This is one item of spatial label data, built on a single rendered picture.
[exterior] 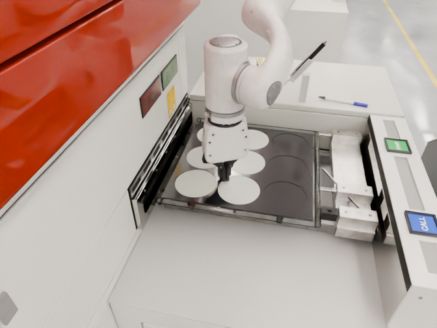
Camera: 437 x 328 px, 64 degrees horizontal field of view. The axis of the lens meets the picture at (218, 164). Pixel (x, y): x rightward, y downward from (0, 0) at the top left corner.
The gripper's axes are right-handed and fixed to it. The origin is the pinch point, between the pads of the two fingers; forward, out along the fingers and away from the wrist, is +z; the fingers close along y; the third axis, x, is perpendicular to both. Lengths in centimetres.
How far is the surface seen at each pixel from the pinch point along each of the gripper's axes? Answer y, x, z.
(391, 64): 251, 230, 92
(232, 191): 0.6, -5.0, 2.0
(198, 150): -3.7, 12.9, 2.0
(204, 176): -4.5, 2.0, 1.9
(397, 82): 227, 189, 92
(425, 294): 22.2, -41.3, -2.1
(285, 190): 12.8, -8.1, 2.1
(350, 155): 37.0, 2.2, 4.0
